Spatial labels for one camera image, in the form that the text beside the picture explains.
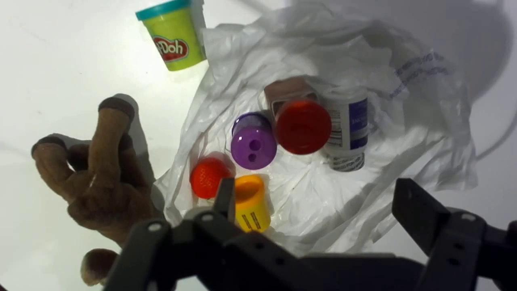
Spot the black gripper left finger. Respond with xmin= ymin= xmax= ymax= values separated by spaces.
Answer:
xmin=103 ymin=178 xmax=281 ymax=291

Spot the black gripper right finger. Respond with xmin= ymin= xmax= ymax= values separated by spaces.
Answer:
xmin=392 ymin=178 xmax=517 ymax=291

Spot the small red lid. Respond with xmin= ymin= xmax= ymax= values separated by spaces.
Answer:
xmin=189 ymin=157 xmax=234 ymax=199

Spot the purple lid play-doh tub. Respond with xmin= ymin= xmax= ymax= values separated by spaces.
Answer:
xmin=229 ymin=114 xmax=276 ymax=170

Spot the red lid spice jar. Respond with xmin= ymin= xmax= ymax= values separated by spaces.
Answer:
xmin=263 ymin=78 xmax=331 ymax=156

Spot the teal lid play-doh tub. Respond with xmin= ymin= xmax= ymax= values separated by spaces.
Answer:
xmin=135 ymin=0 xmax=205 ymax=72

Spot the small yellow tub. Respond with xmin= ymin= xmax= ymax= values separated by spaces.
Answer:
xmin=234 ymin=175 xmax=271 ymax=233

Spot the brown plush toy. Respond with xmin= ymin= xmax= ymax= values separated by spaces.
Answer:
xmin=29 ymin=94 xmax=163 ymax=288

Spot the clear plastic bag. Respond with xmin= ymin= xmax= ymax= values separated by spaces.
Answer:
xmin=156 ymin=4 xmax=476 ymax=254

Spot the white pill bottle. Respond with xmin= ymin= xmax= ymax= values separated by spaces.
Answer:
xmin=321 ymin=91 xmax=368 ymax=172

